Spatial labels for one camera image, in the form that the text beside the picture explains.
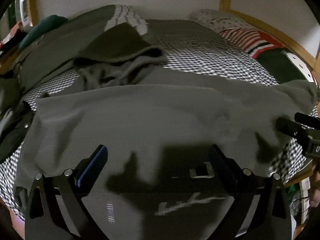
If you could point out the wooden bunk bed frame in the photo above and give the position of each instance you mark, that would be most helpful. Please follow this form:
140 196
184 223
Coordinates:
292 21

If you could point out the teal pillow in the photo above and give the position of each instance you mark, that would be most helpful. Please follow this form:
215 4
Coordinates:
46 25

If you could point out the dark green garment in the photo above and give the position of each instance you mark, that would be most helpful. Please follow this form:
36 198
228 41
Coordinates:
276 62

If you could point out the person's right hand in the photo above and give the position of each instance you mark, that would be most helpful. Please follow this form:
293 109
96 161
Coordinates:
314 186

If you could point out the red white striped garment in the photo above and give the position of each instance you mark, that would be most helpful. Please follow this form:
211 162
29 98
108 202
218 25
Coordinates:
251 41

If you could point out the black white gingham bedsheet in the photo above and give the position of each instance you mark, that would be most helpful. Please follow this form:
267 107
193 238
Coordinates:
190 47

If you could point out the grey striped blanket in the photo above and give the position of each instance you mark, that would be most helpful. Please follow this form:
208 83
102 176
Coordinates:
52 53

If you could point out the grey hooded sweatshirt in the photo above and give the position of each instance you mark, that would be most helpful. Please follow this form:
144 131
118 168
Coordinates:
158 126

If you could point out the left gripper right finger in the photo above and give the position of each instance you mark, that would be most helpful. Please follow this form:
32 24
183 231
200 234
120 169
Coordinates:
224 166

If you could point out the white patterned pillow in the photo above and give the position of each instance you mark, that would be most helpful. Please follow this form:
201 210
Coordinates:
218 20

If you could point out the white air conditioner unit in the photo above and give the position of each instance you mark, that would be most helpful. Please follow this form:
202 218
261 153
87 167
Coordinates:
25 14

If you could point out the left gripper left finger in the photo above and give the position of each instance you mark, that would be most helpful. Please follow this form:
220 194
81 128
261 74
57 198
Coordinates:
89 169

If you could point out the cluttered shelf items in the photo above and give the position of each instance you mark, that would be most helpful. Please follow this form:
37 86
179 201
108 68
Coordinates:
12 30

